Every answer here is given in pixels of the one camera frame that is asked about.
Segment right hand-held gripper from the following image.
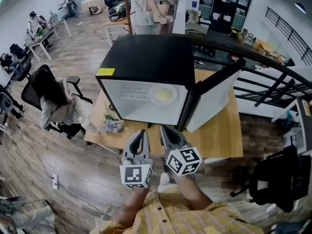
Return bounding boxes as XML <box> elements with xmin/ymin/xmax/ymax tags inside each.
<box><xmin>160</xmin><ymin>125</ymin><xmax>203</xmax><ymax>177</ymax></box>

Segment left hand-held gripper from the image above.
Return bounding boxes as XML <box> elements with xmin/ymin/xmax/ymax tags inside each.
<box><xmin>119</xmin><ymin>130</ymin><xmax>155</xmax><ymax>190</ymax></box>

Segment yellow food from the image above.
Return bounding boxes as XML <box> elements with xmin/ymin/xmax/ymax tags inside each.
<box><xmin>155</xmin><ymin>87</ymin><xmax>173</xmax><ymax>101</ymax></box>

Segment black mini fridge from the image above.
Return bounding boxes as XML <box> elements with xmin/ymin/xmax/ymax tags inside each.
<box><xmin>95</xmin><ymin>34</ymin><xmax>247</xmax><ymax>133</ymax></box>

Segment person's right forearm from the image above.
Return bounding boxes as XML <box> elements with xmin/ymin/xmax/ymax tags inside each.
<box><xmin>175</xmin><ymin>175</ymin><xmax>213</xmax><ymax>211</ymax></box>

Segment person's left forearm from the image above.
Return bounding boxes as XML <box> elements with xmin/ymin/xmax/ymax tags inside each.
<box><xmin>111</xmin><ymin>188</ymin><xmax>150</xmax><ymax>226</ymax></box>

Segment purple flower bouquet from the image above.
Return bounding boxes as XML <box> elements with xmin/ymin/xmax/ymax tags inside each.
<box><xmin>101</xmin><ymin>113</ymin><xmax>124</xmax><ymax>134</ymax></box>

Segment person's white shoe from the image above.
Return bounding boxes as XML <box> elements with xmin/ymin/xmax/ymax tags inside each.
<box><xmin>157</xmin><ymin>172</ymin><xmax>178</xmax><ymax>194</ymax></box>

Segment white round plate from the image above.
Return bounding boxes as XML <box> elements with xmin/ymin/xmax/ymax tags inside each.
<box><xmin>148</xmin><ymin>83</ymin><xmax>177</xmax><ymax>106</ymax></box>

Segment yellow plaid shirt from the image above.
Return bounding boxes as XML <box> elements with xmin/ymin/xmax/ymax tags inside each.
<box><xmin>90</xmin><ymin>186</ymin><xmax>265</xmax><ymax>234</ymax></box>

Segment black office chair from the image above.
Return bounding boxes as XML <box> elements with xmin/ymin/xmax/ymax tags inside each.
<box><xmin>230</xmin><ymin>145</ymin><xmax>312</xmax><ymax>213</ymax></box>
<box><xmin>20</xmin><ymin>64</ymin><xmax>94</xmax><ymax>140</ymax></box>

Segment green drink bottle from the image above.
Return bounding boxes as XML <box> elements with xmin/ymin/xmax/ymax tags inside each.
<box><xmin>145</xmin><ymin>8</ymin><xmax>155</xmax><ymax>26</ymax></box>

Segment black metal railing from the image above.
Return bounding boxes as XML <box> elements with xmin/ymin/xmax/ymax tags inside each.
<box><xmin>192</xmin><ymin>35</ymin><xmax>312</xmax><ymax>107</ymax></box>

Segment cardboard box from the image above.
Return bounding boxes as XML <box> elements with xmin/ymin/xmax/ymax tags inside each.
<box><xmin>252</xmin><ymin>39</ymin><xmax>274</xmax><ymax>56</ymax></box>

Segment black bag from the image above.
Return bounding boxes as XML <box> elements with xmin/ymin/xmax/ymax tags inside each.
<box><xmin>108</xmin><ymin>3</ymin><xmax>128</xmax><ymax>22</ymax></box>

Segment brown wooden coat stand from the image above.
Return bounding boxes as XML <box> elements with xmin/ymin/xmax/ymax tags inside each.
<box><xmin>121</xmin><ymin>0</ymin><xmax>134</xmax><ymax>35</ymax></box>

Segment black glass-door cabinet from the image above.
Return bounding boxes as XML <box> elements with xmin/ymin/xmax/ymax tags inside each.
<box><xmin>198</xmin><ymin>0</ymin><xmax>254</xmax><ymax>34</ymax></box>

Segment long white-legged desk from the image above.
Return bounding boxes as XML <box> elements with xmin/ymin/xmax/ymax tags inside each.
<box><xmin>25</xmin><ymin>17</ymin><xmax>73</xmax><ymax>62</ymax></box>

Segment round table with cream cloth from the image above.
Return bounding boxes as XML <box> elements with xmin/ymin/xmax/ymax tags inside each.
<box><xmin>81</xmin><ymin>0</ymin><xmax>106</xmax><ymax>15</ymax></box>

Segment white wire fridge shelf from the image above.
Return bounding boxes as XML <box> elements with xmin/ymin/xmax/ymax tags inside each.
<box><xmin>118</xmin><ymin>85</ymin><xmax>153</xmax><ymax>101</ymax></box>

